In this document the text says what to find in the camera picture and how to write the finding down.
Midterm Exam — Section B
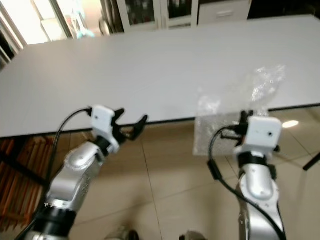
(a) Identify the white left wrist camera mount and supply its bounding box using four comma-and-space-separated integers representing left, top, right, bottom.
91, 105, 117, 146

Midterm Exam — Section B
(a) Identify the dark round fan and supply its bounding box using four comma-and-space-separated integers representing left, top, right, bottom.
100, 0, 121, 36

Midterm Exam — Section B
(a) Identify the black metal table leg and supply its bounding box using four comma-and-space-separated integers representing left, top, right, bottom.
0, 150, 53, 198
303, 151, 320, 172

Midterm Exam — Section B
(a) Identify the white glass door cabinet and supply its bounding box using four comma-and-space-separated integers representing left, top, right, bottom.
117, 0, 201, 28

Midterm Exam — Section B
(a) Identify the teal curved object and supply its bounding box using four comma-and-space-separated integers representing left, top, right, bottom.
72, 10, 96, 40

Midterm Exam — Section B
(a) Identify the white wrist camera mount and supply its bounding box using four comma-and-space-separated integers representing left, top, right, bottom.
91, 105, 117, 146
247, 116, 283, 153

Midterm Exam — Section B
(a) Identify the clear bubble wrap sheet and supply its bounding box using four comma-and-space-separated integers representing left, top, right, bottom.
195, 64, 287, 151

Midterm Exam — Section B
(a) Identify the orange wooden slat rack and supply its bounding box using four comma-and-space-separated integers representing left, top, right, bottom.
0, 139, 41, 232

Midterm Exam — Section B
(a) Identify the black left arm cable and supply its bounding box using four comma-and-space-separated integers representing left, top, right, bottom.
30, 107, 95, 240

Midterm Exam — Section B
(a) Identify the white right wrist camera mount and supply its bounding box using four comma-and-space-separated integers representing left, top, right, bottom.
247, 116, 283, 153

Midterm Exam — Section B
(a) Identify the white drawer unit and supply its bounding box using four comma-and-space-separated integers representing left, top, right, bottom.
197, 0, 253, 26

